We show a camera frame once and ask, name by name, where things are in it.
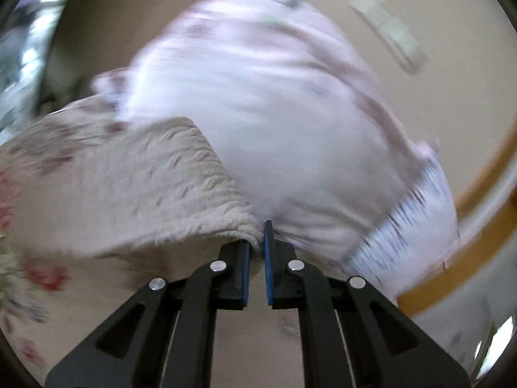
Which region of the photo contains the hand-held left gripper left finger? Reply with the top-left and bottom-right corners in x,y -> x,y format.
44,239 -> 251,388

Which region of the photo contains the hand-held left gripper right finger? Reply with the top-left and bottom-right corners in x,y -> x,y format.
262,220 -> 471,388

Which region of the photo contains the beige cable-knit sweater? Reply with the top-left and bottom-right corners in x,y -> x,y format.
8,116 -> 261,257

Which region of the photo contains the lavender print pink pillow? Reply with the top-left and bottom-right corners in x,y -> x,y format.
343,156 -> 461,302

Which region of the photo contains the floral bedspread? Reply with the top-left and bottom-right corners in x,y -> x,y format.
0,96 -> 303,388

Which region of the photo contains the wooden frame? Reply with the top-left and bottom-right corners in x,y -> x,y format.
398,119 -> 517,317

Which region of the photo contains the white wall fixture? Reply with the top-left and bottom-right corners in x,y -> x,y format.
348,0 -> 429,74

